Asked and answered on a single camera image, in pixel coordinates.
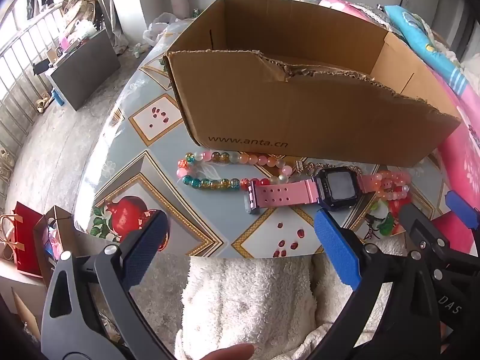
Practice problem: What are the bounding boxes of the fruit print tablecloth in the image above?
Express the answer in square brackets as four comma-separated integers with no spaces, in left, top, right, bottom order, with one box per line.
[73,19,451,259]

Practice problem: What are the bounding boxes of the cardboard piece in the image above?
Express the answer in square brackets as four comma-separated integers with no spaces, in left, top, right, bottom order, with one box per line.
[10,287,43,341]

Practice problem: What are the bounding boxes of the orange pink bead bracelet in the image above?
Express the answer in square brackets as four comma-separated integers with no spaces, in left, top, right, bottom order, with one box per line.
[371,170,412,202]

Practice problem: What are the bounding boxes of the blue striped quilt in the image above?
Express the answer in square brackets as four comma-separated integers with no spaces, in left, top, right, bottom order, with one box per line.
[382,4,474,99]

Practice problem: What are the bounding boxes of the white fleece clothing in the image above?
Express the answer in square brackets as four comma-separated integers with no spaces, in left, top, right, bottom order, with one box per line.
[174,232,413,360]

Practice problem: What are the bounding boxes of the person's left hand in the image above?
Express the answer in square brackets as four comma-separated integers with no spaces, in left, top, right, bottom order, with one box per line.
[202,343,256,360]

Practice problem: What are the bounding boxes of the pink blanket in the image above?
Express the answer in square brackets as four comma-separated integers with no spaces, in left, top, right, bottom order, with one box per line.
[319,0,480,256]

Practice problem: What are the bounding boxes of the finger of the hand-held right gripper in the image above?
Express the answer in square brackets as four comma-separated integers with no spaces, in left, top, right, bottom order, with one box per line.
[445,190,480,230]
[398,203,451,262]

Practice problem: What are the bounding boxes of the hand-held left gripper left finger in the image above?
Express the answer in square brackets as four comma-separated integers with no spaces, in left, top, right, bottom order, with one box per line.
[40,209,177,360]

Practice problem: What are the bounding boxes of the brown cardboard box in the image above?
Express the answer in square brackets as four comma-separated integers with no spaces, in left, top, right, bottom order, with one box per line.
[163,0,462,167]

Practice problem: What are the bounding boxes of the pink strap digital watch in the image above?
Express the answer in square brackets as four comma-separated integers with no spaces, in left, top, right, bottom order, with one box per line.
[244,166,380,215]

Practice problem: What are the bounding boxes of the grey cabinet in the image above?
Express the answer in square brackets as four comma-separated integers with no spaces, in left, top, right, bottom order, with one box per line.
[49,28,121,112]

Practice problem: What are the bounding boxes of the white plastic bag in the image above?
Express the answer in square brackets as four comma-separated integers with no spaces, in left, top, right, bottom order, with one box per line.
[142,12,188,46]

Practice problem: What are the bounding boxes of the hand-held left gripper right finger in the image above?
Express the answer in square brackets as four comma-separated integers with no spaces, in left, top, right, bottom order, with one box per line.
[307,208,445,360]

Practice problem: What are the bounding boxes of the red gift bag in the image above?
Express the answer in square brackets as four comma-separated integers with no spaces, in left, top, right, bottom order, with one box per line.
[0,202,44,277]

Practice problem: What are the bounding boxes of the multicoloured glass bead bracelet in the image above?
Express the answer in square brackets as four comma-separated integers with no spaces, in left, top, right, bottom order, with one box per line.
[176,150,294,193]

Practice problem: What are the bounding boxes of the metal railing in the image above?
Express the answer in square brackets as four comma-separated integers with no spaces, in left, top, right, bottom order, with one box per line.
[0,4,65,166]

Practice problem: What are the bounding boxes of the gold butterfly chain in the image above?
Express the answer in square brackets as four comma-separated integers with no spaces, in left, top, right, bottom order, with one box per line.
[294,160,361,176]

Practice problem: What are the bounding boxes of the brown paper bag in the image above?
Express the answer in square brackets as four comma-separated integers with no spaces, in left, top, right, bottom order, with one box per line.
[33,205,80,289]

